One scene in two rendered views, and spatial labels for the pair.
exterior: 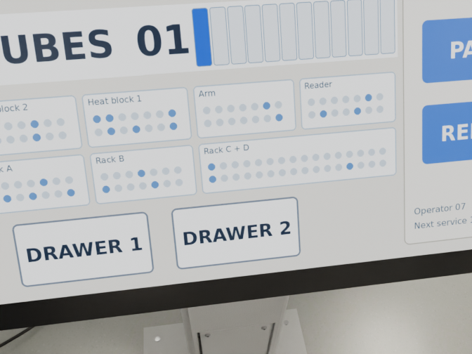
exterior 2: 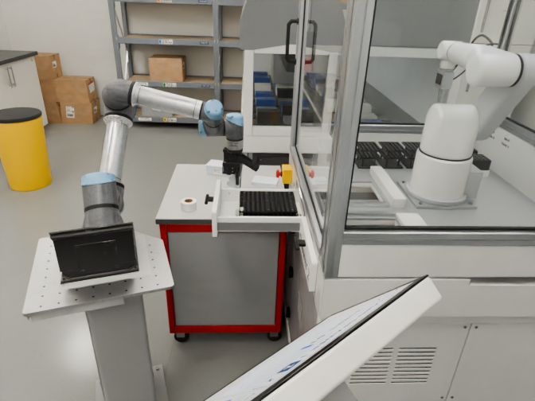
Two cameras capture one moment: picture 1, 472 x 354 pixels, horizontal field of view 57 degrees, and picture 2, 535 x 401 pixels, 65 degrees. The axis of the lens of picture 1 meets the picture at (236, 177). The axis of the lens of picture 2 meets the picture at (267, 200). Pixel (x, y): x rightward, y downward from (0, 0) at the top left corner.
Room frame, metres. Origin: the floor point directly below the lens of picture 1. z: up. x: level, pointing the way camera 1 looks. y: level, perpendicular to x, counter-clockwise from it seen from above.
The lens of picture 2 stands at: (0.65, -0.32, 1.65)
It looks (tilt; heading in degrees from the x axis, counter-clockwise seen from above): 27 degrees down; 146
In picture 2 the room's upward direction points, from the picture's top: 2 degrees clockwise
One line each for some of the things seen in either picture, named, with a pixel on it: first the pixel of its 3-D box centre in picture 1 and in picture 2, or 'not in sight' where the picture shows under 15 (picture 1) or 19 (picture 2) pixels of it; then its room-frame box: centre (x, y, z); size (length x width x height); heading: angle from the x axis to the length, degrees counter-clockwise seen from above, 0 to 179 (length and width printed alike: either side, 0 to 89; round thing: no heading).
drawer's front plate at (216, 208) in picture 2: not in sight; (216, 206); (-0.67, 0.32, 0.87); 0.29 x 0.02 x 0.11; 150
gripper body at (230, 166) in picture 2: not in sight; (232, 161); (-0.91, 0.52, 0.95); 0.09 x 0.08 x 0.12; 51
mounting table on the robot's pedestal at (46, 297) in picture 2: not in sight; (103, 273); (-0.70, -0.13, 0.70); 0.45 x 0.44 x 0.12; 77
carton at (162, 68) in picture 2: not in sight; (168, 68); (-4.57, 1.57, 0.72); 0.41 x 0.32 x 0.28; 57
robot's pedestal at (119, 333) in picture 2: not in sight; (121, 336); (-0.69, -0.11, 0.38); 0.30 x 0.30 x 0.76; 77
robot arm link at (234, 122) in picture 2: not in sight; (234, 126); (-0.90, 0.52, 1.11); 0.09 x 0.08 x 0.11; 70
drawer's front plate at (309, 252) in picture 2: not in sight; (307, 251); (-0.24, 0.44, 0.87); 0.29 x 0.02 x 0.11; 150
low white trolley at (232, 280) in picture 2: not in sight; (227, 251); (-1.02, 0.54, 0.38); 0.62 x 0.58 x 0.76; 150
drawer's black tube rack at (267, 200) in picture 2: not in sight; (267, 208); (-0.57, 0.49, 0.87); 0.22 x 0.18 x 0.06; 60
